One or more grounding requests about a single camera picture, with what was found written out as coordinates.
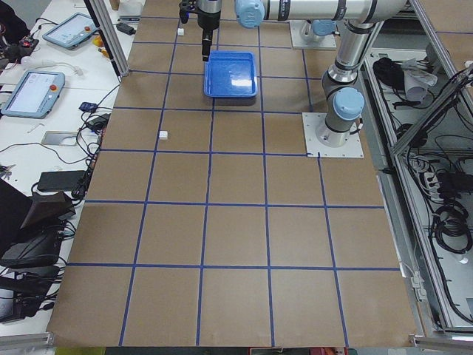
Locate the white handheld device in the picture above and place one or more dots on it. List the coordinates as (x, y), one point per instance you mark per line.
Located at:
(48, 63)

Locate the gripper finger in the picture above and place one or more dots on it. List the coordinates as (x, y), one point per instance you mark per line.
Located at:
(205, 50)

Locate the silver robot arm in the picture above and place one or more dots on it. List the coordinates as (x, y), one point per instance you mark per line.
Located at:
(319, 34)
(362, 21)

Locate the teach pendant far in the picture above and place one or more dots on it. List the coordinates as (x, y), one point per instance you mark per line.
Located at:
(71, 32)

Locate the small blue black device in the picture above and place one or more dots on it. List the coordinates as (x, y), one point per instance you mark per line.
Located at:
(88, 107)

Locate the metal tin box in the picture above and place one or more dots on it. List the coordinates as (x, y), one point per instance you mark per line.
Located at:
(59, 138)

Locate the teach pendant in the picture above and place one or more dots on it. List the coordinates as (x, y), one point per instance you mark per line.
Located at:
(35, 94)
(71, 32)

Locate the black power adapter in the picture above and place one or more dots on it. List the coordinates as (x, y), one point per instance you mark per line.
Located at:
(60, 180)

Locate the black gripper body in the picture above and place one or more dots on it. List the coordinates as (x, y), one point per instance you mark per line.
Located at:
(206, 19)

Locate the aluminium frame post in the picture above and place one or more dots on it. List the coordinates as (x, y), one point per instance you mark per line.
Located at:
(100, 16)

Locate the blue plastic tray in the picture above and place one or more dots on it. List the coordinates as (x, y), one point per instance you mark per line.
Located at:
(230, 74)

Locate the teach pendant near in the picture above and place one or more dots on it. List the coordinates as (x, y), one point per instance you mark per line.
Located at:
(35, 94)

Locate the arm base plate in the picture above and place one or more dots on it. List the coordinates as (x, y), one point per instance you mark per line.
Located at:
(320, 142)
(296, 29)

